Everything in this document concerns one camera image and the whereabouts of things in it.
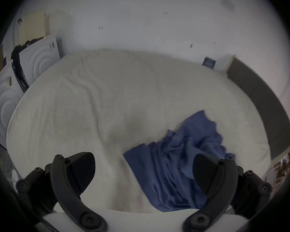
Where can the blue shirt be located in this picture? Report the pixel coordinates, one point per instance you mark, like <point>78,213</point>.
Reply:
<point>174,163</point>

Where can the beige slatted panel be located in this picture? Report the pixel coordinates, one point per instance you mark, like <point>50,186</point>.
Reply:
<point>33,27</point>

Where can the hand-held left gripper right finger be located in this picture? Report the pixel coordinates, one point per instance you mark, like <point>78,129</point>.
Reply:
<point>220,180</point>

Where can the dark grey padded headboard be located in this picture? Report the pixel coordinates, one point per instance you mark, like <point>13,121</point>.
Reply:
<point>261,93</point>

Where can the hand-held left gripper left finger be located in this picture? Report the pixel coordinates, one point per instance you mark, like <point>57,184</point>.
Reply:
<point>70,177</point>

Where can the small blue box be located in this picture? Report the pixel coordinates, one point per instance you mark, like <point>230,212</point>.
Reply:
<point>209,62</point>

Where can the bed with beige sheet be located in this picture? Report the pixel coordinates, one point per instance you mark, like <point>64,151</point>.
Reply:
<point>91,105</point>

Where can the white washing machine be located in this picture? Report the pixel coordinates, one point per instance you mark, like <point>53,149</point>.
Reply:
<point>38,59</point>
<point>2,105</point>

